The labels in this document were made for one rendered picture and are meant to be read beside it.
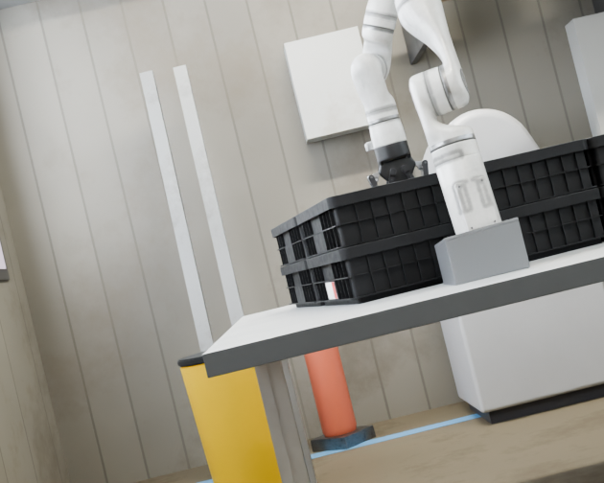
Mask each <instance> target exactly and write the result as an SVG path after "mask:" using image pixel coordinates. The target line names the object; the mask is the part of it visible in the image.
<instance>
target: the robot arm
mask: <svg viewBox="0 0 604 483"><path fill-rule="evenodd" d="M397 17H399V20H400V22H401V24H402V26H403V27H404V28H405V29H406V30H407V31H408V32H409V33H410V34H412V35H413V36H415V37H416V38H418V39H419V40H420V41H422V42H423V43H425V44H426V45H427V46H429V47H430V48H431V49H432V50H433V51H434V52H435V53H436V54H437V55H438V56H439V58H440V59H441V60H442V62H443V64H442V65H440V66H437V67H434V68H432V69H429V70H427V71H425V72H421V73H419V74H416V75H414V76H412V77H411V78H410V80H409V92H410V95H411V98H412V100H413V102H414V105H415V109H416V110H417V113H418V116H419V118H420V121H421V124H422V127H423V130H424V132H425V135H426V138H427V142H428V145H429V148H430V153H431V157H432V160H433V164H434V167H435V169H436V173H437V176H438V179H439V182H440V186H441V189H442V192H443V195H444V198H445V201H446V204H447V207H448V211H449V214H450V217H451V220H452V223H453V228H454V232H455V234H456V235H458V234H461V233H465V232H468V231H472V230H475V229H477V228H481V227H484V226H488V225H491V224H494V223H498V222H501V218H500V215H499V209H498V206H497V203H496V201H495V198H494V194H493V191H492V188H491V185H490V182H489V178H488V175H487V172H486V170H485V167H484V164H483V160H482V157H481V154H480V151H479V147H478V144H477V141H476V136H475V133H474V131H473V129H472V128H471V127H470V126H449V125H445V124H442V123H439V122H438V121H437V116H440V115H443V114H446V113H449V112H451V111H454V110H457V109H459V108H461V107H464V106H465V105H467V104H468V102H469V90H468V86H467V82H466V80H465V76H464V74H463V71H462V68H461V66H460V63H459V60H458V57H457V54H456V52H455V49H454V46H453V42H452V39H451V36H450V33H449V29H448V25H447V21H446V17H445V14H444V10H443V6H442V1H441V0H368V3H367V7H366V13H365V16H364V20H363V25H362V32H361V34H362V37H363V39H364V44H363V51H362V54H360V55H358V56H356V57H355V58H354V60H353V62H352V65H351V76H352V80H353V83H354V85H355V87H356V90H357V92H358V94H359V97H360V100H361V102H362V104H363V106H364V111H365V115H366V119H367V122H368V125H369V129H370V137H371V142H367V143H365V145H364V146H365V149H366V151H370V150H374V151H375V154H376V158H377V162H378V165H379V168H378V171H377V172H375V173H373V174H370V175H368V176H367V180H368V182H369V184H370V186H371V187H376V186H379V185H378V183H377V182H379V176H381V177H382V178H383V179H384V180H385V181H386V184H388V183H392V182H397V181H401V180H405V179H410V178H413V177H414V175H413V171H414V168H415V166H417V167H418V170H419V171H421V175H426V174H429V164H428V160H423V161H414V160H413V158H412V157H411V154H410V150H409V147H408V143H407V138H406V134H405V130H404V127H403V125H402V123H401V120H400V116H399V113H398V109H397V106H396V103H395V100H394V98H393V97H392V95H391V94H390V93H389V92H388V90H387V87H386V84H385V80H386V78H387V76H388V73H389V70H390V64H391V55H392V38H393V35H394V30H395V26H396V22H397Z"/></svg>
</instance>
